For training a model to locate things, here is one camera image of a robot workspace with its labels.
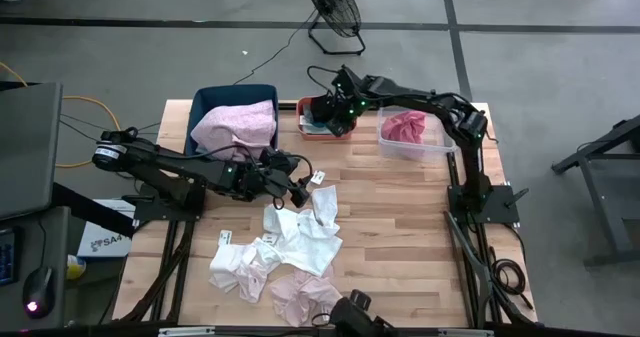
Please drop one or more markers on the navy fabric storage bin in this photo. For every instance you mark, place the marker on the navy fabric storage bin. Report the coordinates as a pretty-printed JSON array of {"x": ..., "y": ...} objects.
[{"x": 220, "y": 97}]

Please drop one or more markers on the gray monitor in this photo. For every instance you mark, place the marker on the gray monitor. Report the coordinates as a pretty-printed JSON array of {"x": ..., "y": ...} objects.
[{"x": 30, "y": 147}]

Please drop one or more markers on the clear plastic bin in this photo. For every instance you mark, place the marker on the clear plastic bin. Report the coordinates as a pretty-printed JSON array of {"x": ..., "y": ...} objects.
[{"x": 415, "y": 149}]

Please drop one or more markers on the black computer mouse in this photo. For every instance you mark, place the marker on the black computer mouse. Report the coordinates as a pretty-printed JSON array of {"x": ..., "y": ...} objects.
[{"x": 39, "y": 289}]

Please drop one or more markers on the orange plastic bin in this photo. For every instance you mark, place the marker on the orange plastic bin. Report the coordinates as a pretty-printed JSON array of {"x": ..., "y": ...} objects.
[{"x": 315, "y": 137}]

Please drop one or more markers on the black camera device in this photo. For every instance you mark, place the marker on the black camera device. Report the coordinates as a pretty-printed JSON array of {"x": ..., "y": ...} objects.
[{"x": 355, "y": 317}]

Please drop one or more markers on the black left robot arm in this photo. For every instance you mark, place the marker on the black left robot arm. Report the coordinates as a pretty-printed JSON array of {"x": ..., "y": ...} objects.
[{"x": 165, "y": 169}]

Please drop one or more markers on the gray desk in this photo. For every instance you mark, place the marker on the gray desk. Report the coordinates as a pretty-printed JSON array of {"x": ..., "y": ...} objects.
[{"x": 50, "y": 237}]

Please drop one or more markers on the black keyboard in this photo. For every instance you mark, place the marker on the black keyboard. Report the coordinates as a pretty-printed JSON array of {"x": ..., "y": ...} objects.
[{"x": 6, "y": 257}]

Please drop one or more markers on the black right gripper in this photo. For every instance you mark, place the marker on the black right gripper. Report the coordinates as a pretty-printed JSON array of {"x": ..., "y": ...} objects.
[{"x": 340, "y": 117}]

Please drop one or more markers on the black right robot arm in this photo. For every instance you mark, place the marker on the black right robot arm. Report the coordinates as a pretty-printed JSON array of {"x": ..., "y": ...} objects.
[{"x": 470, "y": 167}]

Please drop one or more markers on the black floor fan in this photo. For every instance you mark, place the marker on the black floor fan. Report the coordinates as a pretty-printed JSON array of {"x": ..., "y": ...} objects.
[{"x": 332, "y": 2}]

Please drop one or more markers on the white cardboard box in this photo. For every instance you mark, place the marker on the white cardboard box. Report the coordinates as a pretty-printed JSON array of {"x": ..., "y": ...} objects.
[{"x": 107, "y": 237}]

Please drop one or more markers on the pale pink garment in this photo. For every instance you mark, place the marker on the pale pink garment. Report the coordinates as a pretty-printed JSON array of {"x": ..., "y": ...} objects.
[{"x": 300, "y": 294}]

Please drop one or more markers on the white sock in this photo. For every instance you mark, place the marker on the white sock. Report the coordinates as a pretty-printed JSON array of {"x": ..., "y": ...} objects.
[{"x": 325, "y": 207}]

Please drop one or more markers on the hot pink cloth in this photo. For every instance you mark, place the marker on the hot pink cloth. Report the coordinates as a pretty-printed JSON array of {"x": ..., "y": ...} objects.
[{"x": 402, "y": 127}]

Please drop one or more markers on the sage green sock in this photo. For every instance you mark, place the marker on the sage green sock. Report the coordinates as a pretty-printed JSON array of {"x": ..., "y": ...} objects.
[{"x": 312, "y": 127}]

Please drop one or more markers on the black desk support bar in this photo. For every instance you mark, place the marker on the black desk support bar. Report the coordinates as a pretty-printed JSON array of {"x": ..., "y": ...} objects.
[{"x": 90, "y": 209}]

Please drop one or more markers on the black table frame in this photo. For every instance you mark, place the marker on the black table frame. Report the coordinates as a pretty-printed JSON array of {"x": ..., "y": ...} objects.
[{"x": 287, "y": 106}]

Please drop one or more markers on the white garment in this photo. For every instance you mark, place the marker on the white garment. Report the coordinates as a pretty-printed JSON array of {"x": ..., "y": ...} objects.
[{"x": 240, "y": 272}]

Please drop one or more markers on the pink woven shirt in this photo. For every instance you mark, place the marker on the pink woven shirt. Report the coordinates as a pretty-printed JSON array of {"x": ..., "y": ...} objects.
[{"x": 235, "y": 127}]

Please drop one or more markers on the black desk frame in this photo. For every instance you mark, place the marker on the black desk frame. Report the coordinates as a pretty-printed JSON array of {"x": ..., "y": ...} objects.
[{"x": 602, "y": 207}]

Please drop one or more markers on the white shirt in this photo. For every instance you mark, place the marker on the white shirt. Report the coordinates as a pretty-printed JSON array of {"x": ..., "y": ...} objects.
[{"x": 305, "y": 242}]

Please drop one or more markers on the yellow cup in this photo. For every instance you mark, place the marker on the yellow cup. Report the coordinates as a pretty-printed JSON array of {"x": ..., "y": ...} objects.
[{"x": 75, "y": 269}]

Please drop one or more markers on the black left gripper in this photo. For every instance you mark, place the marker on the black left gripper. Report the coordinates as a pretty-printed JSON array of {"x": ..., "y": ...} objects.
[{"x": 265, "y": 184}]

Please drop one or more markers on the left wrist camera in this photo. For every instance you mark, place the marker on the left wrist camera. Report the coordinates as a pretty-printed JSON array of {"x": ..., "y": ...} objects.
[{"x": 280, "y": 158}]

